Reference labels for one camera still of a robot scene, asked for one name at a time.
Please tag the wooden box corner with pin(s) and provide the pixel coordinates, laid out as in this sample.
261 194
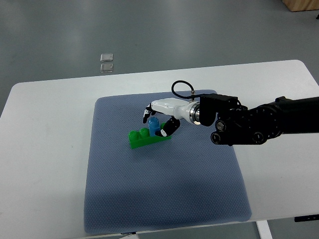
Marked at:
301 5

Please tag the white table leg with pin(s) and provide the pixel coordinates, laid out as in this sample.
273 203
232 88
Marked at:
264 230

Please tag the blue toy block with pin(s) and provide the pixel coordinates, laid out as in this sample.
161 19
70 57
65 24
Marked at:
153 125

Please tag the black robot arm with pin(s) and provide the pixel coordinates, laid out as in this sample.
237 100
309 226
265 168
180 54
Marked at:
238 125

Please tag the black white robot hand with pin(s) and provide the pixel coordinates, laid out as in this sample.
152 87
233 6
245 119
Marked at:
175 108

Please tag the upper metal floor plate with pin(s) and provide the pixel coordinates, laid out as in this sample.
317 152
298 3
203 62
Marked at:
106 57

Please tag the green four-stud toy block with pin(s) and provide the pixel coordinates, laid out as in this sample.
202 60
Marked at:
145 136

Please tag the blue-grey textured mat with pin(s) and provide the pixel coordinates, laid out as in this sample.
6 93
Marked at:
183 181

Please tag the black table control panel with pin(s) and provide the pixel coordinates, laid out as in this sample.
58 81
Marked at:
306 218

